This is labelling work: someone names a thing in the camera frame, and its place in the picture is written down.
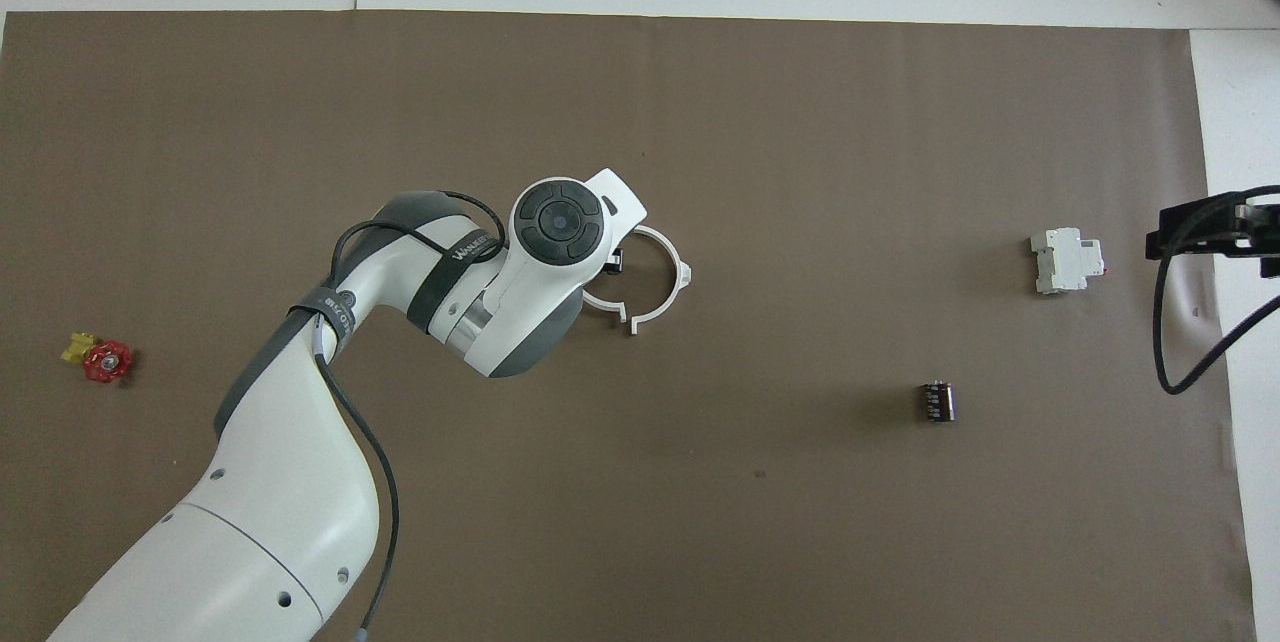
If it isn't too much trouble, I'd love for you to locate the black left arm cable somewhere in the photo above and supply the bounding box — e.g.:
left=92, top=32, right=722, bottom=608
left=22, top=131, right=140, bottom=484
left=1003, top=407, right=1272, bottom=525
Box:
left=313, top=189, right=506, bottom=642

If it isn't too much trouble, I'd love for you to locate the brown paper table mat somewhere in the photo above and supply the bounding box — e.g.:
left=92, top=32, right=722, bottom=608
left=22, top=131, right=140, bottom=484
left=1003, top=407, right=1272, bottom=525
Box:
left=0, top=10, right=1259, bottom=642

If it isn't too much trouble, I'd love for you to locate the brass valve with red handwheel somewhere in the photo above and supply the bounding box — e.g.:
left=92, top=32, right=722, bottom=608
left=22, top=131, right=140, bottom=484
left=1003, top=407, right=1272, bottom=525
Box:
left=62, top=331, right=135, bottom=384

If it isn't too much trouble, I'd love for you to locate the black cylindrical capacitor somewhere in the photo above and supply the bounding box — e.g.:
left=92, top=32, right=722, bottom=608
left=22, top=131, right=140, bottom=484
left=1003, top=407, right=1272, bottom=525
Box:
left=918, top=380, right=956, bottom=424

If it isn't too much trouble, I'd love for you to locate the white circuit breaker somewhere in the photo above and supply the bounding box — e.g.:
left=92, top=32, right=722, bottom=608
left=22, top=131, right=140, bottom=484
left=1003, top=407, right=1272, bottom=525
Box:
left=1030, top=227, right=1107, bottom=296

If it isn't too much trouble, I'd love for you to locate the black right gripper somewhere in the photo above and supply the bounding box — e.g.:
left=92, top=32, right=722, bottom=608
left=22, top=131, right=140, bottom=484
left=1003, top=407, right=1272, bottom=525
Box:
left=1146, top=188, right=1280, bottom=280

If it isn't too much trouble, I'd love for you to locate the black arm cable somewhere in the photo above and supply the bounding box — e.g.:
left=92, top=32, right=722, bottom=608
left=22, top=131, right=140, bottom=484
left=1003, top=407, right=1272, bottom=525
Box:
left=313, top=189, right=506, bottom=642
left=1153, top=185, right=1280, bottom=396

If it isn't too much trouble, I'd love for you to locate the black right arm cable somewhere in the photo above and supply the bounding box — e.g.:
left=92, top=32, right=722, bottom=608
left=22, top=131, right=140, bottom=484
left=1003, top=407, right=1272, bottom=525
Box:
left=1153, top=185, right=1280, bottom=396

